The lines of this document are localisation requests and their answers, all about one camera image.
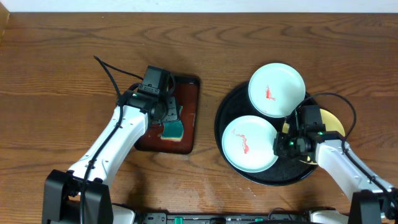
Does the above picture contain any green yellow sponge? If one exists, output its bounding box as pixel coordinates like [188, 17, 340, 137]
[160, 119, 184, 141]

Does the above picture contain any yellow plate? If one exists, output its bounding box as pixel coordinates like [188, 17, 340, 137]
[281, 108, 345, 165]

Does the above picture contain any light blue plate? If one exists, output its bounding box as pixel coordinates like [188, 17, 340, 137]
[221, 115, 278, 173]
[248, 63, 306, 118]

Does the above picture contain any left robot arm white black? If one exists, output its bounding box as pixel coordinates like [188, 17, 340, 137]
[42, 90, 180, 223]

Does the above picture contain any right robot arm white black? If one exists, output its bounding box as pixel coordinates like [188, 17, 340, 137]
[273, 131, 397, 223]

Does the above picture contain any black rectangular water tray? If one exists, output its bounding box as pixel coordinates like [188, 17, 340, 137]
[134, 76, 200, 154]

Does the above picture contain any round black tray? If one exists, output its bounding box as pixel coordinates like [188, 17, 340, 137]
[215, 82, 318, 186]

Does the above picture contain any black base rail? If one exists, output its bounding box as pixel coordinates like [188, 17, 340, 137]
[133, 212, 310, 224]

